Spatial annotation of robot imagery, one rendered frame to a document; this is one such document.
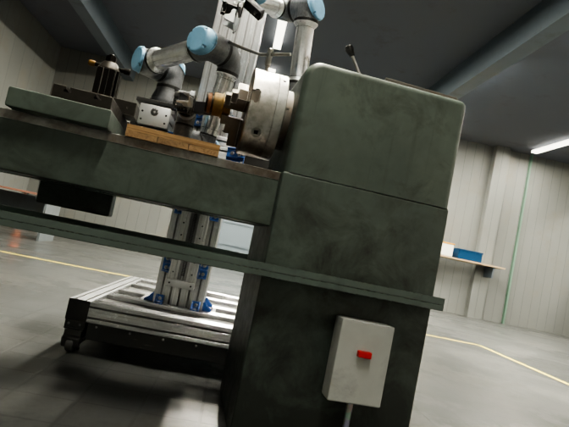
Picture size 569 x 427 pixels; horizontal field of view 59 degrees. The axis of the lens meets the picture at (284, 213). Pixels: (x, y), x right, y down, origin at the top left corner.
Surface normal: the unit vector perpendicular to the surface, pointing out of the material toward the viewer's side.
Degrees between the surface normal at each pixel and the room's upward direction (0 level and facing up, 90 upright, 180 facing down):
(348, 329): 90
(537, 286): 90
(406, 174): 90
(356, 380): 90
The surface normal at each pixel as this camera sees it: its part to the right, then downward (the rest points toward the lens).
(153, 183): 0.18, -0.03
